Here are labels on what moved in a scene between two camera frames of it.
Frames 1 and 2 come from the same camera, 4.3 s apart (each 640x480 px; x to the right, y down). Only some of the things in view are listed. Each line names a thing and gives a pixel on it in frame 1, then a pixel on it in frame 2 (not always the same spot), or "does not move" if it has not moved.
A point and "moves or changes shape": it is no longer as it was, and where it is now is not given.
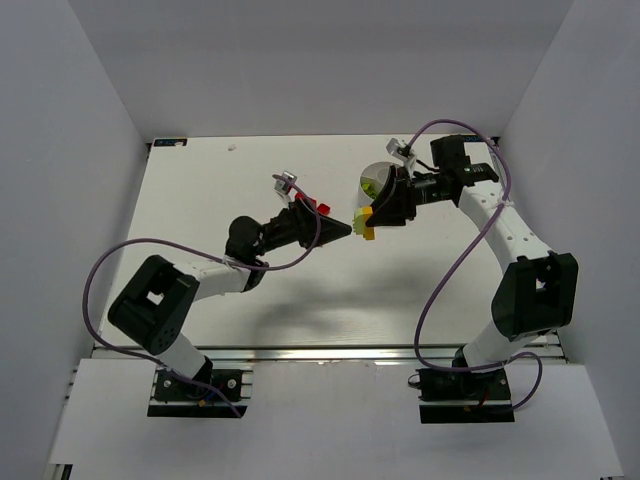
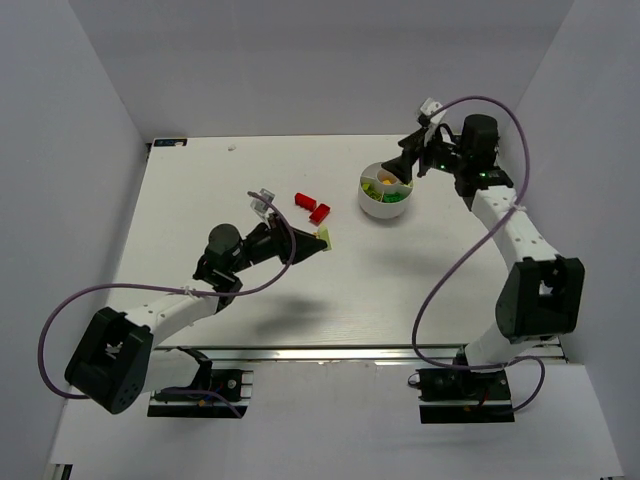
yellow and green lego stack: (360, 226) moves or changes shape
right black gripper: (403, 195) -> (423, 156)
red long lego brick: (313, 203) does not move
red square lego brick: (323, 209) does not move
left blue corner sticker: (170, 142) does not move
